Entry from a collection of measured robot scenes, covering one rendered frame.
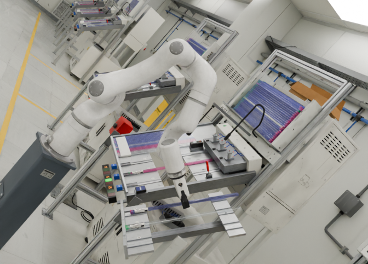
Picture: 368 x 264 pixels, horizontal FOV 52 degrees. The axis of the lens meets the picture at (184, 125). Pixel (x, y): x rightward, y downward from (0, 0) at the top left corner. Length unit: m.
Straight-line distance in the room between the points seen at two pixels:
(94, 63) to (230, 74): 3.43
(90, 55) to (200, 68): 4.94
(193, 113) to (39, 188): 0.80
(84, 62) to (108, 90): 4.83
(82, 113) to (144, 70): 0.34
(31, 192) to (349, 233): 2.49
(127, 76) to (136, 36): 4.82
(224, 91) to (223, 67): 0.23
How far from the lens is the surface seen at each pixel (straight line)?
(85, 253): 2.06
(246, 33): 5.36
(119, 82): 1.67
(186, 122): 1.59
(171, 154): 1.59
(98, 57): 6.44
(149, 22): 6.49
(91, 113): 1.75
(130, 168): 2.16
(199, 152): 2.29
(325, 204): 3.65
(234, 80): 3.49
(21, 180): 1.85
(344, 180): 3.68
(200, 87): 1.59
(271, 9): 5.48
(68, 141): 1.79
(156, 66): 1.64
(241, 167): 2.10
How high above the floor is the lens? 1.39
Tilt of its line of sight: 7 degrees down
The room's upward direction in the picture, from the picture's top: 42 degrees clockwise
